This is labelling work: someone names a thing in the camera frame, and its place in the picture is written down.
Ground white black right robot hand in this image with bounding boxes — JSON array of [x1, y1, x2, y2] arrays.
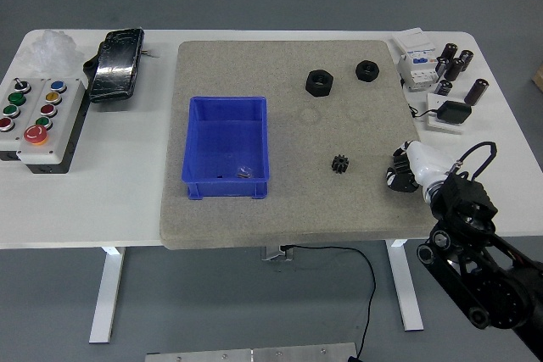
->
[[384, 139, 447, 194]]

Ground small black gear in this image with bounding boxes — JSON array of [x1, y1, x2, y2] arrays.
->
[[329, 153, 350, 175]]

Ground large black hex nut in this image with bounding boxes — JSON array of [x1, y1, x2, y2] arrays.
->
[[305, 69, 334, 98]]

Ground small black hex nut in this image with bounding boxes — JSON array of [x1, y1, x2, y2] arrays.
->
[[355, 59, 381, 82]]

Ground grey emergency-stop button box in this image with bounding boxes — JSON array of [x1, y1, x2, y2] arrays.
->
[[16, 77, 89, 175]]

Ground black plug adapter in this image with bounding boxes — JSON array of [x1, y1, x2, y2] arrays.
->
[[436, 100, 473, 125]]

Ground white circuit breaker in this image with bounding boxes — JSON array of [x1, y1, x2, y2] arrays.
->
[[390, 27, 440, 92]]

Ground white table leg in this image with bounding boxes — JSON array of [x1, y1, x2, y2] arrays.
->
[[87, 246, 126, 344], [384, 239, 425, 332]]

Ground grey-brown felt mat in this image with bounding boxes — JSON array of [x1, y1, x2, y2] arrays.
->
[[159, 40, 434, 251]]

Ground blue plastic bin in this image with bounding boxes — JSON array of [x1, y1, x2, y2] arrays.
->
[[181, 96, 272, 201]]

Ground silver metal plate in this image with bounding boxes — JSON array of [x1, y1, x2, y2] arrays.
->
[[144, 342, 361, 362]]

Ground crumpled white plastic bag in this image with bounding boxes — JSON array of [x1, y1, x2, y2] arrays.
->
[[19, 29, 86, 77]]

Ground black adapter cord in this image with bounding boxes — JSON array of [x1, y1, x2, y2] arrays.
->
[[407, 103, 440, 120]]

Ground black floor cable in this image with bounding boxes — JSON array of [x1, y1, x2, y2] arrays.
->
[[282, 243, 378, 362]]

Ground silver table frame bracket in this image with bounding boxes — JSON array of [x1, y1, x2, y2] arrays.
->
[[260, 245, 294, 262]]

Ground grey selector-switch button box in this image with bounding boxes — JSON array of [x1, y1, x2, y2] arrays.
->
[[0, 77, 46, 163]]

